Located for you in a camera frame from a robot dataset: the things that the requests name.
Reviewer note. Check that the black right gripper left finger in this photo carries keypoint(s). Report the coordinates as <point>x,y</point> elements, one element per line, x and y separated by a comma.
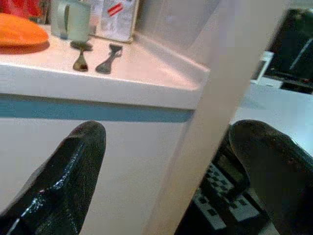
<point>61,186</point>

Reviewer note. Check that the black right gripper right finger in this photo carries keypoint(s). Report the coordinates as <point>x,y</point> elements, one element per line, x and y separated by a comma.
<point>281,183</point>

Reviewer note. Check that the orange plate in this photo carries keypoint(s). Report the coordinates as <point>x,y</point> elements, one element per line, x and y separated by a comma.
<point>19,34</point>

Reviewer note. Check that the white table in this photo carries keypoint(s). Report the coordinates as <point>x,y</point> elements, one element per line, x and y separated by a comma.
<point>281,110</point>

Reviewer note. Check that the small white box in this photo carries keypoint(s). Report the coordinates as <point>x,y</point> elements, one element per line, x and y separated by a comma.
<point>262,68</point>

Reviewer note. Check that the metal spoon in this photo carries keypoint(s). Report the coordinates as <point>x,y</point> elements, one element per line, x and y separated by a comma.
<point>82,63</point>

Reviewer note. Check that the metal fork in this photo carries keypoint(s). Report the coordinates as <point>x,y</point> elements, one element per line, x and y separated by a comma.
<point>105,66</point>

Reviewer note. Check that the black glossy screen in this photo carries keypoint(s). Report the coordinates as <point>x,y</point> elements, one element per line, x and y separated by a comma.
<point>293,49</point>

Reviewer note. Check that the pale green mug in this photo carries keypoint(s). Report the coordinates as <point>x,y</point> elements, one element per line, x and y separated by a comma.
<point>73,22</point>

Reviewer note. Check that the white printed carton box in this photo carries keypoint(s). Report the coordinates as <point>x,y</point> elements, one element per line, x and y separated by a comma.
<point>117,19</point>

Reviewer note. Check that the red plastic container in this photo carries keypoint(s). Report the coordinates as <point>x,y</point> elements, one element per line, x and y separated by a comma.
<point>19,6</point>

